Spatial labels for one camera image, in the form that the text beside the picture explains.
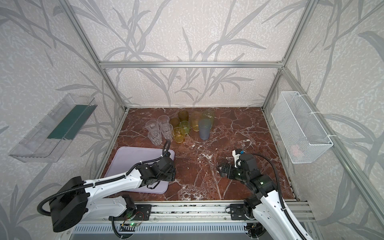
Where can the clear faceted glass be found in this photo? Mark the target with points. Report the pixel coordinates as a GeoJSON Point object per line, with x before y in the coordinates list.
{"type": "Point", "coordinates": [167, 131]}
{"type": "Point", "coordinates": [155, 137]}

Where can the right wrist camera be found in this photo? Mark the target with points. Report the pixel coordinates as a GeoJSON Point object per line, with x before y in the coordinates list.
{"type": "Point", "coordinates": [236, 154]}

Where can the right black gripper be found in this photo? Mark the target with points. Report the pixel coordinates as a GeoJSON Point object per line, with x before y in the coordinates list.
{"type": "Point", "coordinates": [226, 171]}

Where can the clear faceted glass front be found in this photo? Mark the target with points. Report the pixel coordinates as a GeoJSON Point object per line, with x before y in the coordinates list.
{"type": "Point", "coordinates": [155, 137]}

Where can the clear faceted glass middle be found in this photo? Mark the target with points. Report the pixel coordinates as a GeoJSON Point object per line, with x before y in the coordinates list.
{"type": "Point", "coordinates": [167, 131]}

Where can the yellow short glass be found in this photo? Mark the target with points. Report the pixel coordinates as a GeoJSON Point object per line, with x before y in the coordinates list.
{"type": "Point", "coordinates": [178, 135]}

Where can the pink object in basket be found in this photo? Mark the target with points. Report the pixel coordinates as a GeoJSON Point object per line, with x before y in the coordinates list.
{"type": "Point", "coordinates": [296, 151]}

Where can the horizontal aluminium frame bar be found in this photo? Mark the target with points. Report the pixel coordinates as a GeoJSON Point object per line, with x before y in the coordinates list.
{"type": "Point", "coordinates": [168, 64]}

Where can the amber dotted glass rear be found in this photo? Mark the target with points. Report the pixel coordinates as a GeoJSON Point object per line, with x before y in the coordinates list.
{"type": "Point", "coordinates": [183, 115]}

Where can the tall blue frosted glass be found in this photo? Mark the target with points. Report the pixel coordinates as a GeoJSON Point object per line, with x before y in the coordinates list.
{"type": "Point", "coordinates": [205, 128]}

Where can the clear acrylic wall shelf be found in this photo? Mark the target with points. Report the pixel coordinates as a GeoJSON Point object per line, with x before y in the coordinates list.
{"type": "Point", "coordinates": [35, 147]}

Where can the tall green glass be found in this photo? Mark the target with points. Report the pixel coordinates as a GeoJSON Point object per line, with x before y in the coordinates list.
{"type": "Point", "coordinates": [210, 115]}

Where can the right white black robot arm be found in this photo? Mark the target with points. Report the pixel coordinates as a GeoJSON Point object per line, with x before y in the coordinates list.
{"type": "Point", "coordinates": [267, 206]}

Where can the lilac plastic tray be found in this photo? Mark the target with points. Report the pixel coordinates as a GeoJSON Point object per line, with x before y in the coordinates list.
{"type": "Point", "coordinates": [126, 157]}

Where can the amber dotted glass front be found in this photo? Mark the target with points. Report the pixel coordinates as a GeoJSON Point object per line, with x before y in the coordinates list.
{"type": "Point", "coordinates": [175, 122]}

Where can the amber dotted glass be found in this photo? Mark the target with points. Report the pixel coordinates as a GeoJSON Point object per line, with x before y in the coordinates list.
{"type": "Point", "coordinates": [175, 122]}
{"type": "Point", "coordinates": [183, 115]}

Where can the white wire mesh basket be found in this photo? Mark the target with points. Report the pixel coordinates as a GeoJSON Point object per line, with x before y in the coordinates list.
{"type": "Point", "coordinates": [298, 125]}

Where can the tall yellow glass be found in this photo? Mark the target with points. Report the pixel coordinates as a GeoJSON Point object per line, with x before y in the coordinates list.
{"type": "Point", "coordinates": [195, 117]}

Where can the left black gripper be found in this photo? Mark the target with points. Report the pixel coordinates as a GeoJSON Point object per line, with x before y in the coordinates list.
{"type": "Point", "coordinates": [167, 172]}

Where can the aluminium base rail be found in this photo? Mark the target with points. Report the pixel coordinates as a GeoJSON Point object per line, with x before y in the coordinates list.
{"type": "Point", "coordinates": [168, 212]}

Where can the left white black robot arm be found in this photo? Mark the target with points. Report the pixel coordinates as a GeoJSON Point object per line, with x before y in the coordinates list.
{"type": "Point", "coordinates": [80, 200]}

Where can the green sheet in shelf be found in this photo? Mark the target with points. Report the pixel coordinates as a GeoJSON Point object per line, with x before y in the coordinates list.
{"type": "Point", "coordinates": [69, 127]}

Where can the green short glass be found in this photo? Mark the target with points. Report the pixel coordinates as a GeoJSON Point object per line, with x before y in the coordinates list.
{"type": "Point", "coordinates": [185, 125]}

